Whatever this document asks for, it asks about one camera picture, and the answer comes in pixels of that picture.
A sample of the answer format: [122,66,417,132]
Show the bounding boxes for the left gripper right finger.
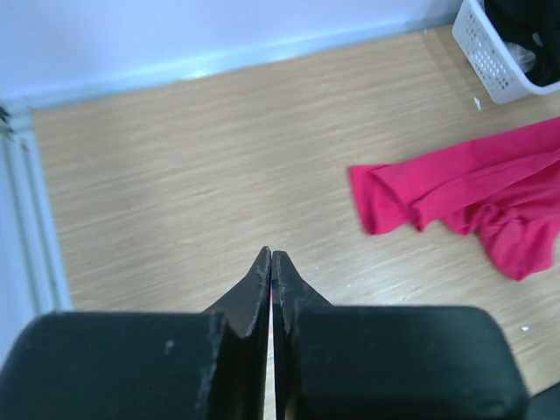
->
[271,251,530,419]

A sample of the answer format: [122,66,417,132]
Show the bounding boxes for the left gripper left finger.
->
[1,248,271,419]

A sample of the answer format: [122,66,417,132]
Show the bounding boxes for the pink red t shirt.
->
[348,118,559,281]

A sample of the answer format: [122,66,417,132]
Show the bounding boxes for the white plastic laundry basket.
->
[451,0,559,104]

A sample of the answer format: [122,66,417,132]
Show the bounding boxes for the black t shirt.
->
[484,0,559,87]

